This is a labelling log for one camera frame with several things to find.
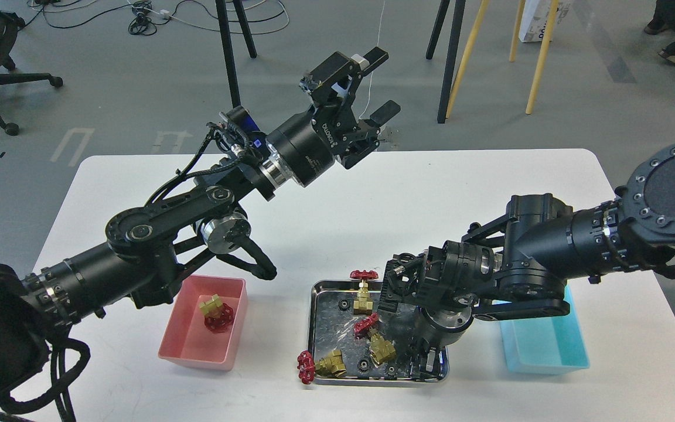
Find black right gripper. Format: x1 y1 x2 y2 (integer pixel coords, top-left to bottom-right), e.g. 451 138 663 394
378 241 496 379

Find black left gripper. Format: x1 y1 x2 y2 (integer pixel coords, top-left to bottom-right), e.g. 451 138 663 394
266 46 401 187

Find brass valve red handle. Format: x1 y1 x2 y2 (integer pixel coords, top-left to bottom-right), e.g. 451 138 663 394
296 349 347 384
349 270 379 315
353 313 397 366
199 294 235 333

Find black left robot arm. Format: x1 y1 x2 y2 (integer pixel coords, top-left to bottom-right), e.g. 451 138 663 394
0 46 401 421

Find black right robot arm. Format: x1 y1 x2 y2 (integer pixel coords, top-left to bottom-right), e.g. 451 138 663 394
378 144 675 379

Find small black gear bottom left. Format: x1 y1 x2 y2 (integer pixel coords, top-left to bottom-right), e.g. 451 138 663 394
357 359 371 374

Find blue plastic box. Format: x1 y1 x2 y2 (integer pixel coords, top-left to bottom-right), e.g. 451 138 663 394
499 288 590 376

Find white cardboard box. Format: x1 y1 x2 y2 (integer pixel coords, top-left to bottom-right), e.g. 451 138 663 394
518 0 574 43

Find pink plastic box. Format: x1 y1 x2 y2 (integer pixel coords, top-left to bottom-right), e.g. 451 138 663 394
158 275 247 371

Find shiny metal tray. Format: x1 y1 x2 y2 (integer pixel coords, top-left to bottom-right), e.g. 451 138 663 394
307 280 448 386

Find black easel leg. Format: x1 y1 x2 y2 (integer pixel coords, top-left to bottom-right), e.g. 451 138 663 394
425 1 466 124

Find yellow wooden leg left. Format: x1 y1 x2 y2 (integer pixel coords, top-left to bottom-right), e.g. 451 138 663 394
446 0 489 118

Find yellow wooden leg middle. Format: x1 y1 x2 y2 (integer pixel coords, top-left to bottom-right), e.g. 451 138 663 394
509 0 527 63

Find white power cable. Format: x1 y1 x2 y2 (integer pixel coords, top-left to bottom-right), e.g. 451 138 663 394
359 0 387 125

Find brass valve top red handle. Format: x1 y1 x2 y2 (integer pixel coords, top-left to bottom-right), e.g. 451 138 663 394
349 270 379 315

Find brass valve bottom red handle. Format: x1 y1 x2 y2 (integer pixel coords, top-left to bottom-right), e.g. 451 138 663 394
296 349 347 384

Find black floor cables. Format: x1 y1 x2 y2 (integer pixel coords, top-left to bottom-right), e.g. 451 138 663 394
24 0 290 37

